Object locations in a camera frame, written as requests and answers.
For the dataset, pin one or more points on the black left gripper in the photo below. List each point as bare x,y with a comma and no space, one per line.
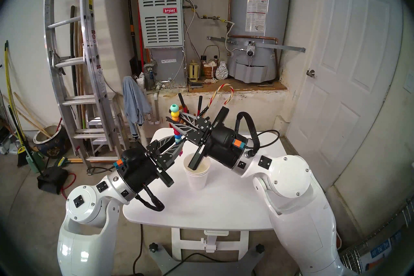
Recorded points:
139,170

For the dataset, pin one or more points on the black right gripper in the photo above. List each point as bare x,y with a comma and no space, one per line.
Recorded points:
223,146

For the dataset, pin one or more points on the multicolour bead marker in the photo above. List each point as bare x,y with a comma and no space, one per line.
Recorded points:
174,108

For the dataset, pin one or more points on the white paper cup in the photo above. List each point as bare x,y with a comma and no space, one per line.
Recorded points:
203,167
196,175
197,183

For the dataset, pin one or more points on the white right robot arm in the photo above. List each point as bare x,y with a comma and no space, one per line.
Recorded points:
291,181

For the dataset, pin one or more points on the black grip loppers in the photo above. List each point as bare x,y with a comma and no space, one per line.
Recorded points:
204,112

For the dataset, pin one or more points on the red white candy cane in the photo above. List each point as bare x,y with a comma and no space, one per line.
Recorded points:
216,95

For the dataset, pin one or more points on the white pvc pipe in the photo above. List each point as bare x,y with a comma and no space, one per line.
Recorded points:
157,110

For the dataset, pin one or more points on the yellow green thermos jug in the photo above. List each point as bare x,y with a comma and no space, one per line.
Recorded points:
194,72

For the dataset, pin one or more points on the blue hanging cloth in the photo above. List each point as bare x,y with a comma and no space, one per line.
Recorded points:
134,100

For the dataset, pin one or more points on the foil wrapped lump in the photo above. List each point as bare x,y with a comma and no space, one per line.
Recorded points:
222,71

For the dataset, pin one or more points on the small aluminium step ladder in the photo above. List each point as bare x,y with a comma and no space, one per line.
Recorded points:
115,107

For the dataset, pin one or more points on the plywood platform board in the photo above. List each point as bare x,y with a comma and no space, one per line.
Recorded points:
245,86

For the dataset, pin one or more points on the white plastic bottle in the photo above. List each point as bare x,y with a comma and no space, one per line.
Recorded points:
140,81

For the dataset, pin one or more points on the white table stand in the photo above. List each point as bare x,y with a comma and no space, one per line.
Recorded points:
176,244

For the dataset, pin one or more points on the black table base knob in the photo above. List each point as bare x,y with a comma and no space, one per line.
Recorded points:
153,248
259,248

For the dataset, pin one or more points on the grey water heater tank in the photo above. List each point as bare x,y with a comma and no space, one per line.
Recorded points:
258,52

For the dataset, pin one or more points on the grey table base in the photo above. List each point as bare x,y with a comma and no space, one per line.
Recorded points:
163,262

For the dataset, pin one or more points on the dark glazed ceramic pot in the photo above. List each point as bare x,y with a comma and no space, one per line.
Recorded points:
53,149

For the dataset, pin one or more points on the brass gas pipe with valve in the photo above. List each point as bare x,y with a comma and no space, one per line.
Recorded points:
210,17

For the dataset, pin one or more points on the grey Bryant furnace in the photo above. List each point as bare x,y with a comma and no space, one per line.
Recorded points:
161,20

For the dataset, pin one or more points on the black dustpan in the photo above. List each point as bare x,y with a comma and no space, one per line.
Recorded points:
53,180

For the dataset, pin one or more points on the aluminium extension ladder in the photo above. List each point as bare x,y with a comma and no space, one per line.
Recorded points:
87,52

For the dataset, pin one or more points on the green plastic bottle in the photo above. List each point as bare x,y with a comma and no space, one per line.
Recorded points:
34,163

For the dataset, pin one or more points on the wooden stake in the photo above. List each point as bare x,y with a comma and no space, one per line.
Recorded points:
30,113

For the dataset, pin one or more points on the white panel door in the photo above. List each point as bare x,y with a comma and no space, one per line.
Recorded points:
339,84

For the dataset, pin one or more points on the white holder with brown tubes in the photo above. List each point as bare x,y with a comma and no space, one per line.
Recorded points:
339,243

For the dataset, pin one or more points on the blue white printed box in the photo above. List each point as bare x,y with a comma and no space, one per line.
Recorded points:
378,252

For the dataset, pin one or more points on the white wall switch plate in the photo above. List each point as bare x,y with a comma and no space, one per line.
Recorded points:
409,82

